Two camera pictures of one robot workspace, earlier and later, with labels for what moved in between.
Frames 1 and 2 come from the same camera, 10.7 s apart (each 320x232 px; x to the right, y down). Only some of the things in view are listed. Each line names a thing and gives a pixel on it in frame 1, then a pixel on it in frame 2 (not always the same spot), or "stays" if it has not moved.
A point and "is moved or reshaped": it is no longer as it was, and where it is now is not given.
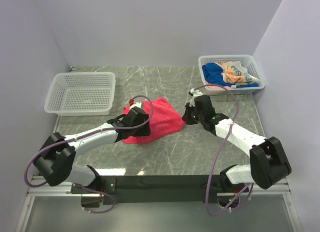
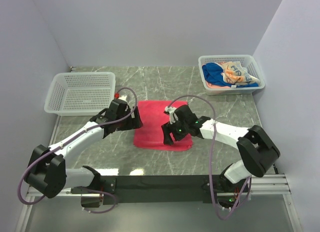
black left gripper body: (141, 131) → (129, 123)
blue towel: (212, 72) stays
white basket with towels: (240, 72) stays
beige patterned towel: (234, 73) stays
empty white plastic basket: (81, 93) stays
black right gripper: (186, 117) → (167, 129)
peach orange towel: (214, 86) stays
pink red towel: (165, 120) is moved or reshaped
